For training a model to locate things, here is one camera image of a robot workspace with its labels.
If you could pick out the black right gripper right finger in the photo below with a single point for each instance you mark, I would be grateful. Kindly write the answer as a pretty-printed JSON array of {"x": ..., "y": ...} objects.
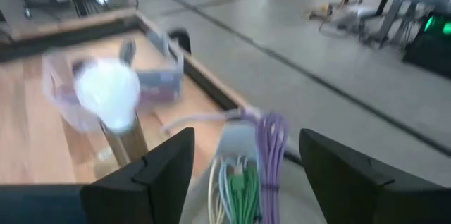
[{"x": 345, "y": 192}]

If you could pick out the grey metal rack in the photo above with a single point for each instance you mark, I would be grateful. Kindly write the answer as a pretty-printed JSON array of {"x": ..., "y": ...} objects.
[{"x": 394, "y": 5}]

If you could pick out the white light bulb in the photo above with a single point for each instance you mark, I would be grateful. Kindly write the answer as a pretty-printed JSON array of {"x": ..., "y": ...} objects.
[{"x": 107, "y": 90}]

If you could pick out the clear plastic bin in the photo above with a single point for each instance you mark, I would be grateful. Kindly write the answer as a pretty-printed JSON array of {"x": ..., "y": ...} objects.
[{"x": 56, "y": 86}]

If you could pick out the black computer with green lights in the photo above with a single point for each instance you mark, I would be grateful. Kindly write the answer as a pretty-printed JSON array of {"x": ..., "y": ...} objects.
[{"x": 430, "y": 48}]

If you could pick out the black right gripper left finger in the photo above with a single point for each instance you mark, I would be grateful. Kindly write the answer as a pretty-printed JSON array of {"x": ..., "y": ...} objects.
[{"x": 162, "y": 188}]

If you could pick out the white plastic bin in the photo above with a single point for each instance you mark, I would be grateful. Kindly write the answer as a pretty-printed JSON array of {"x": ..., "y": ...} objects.
[{"x": 239, "y": 139}]

